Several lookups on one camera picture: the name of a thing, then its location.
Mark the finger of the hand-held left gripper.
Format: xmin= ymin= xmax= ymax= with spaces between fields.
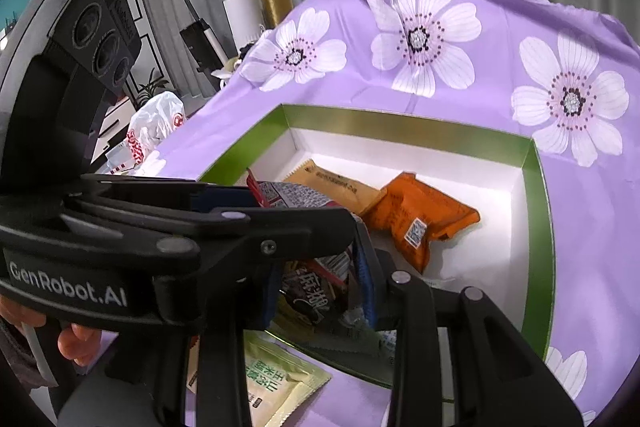
xmin=80 ymin=173 xmax=263 ymax=212
xmin=60 ymin=206 xmax=357 ymax=328

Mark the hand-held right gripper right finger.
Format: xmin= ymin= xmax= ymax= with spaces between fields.
xmin=352 ymin=219 xmax=583 ymax=427

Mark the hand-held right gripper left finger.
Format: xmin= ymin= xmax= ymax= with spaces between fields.
xmin=152 ymin=252 xmax=286 ymax=427

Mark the red and white snack packet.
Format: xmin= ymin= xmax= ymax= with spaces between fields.
xmin=245 ymin=168 xmax=346 ymax=210

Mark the dark brown snack packet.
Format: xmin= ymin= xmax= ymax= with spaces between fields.
xmin=277 ymin=242 xmax=366 ymax=328

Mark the light orange snack packet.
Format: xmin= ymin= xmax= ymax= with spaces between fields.
xmin=282 ymin=159 xmax=388 ymax=215

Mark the green cardboard box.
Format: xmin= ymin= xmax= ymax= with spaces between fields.
xmin=197 ymin=103 xmax=557 ymax=390

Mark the person's left hand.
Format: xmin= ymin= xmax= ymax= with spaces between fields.
xmin=0 ymin=294 xmax=121 ymax=370

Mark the cream snack packet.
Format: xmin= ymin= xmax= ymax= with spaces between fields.
xmin=186 ymin=329 xmax=333 ymax=427

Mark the white plastic bag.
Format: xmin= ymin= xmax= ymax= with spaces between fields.
xmin=105 ymin=91 xmax=188 ymax=175

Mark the green potted plant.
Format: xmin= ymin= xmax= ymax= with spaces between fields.
xmin=135 ymin=69 xmax=168 ymax=110

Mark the purple floral cloth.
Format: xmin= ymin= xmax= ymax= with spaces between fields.
xmin=155 ymin=0 xmax=640 ymax=427

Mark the black upright vacuum cleaner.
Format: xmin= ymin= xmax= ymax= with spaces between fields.
xmin=147 ymin=0 xmax=221 ymax=98

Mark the white tall appliance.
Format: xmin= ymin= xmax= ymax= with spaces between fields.
xmin=222 ymin=0 xmax=266 ymax=60

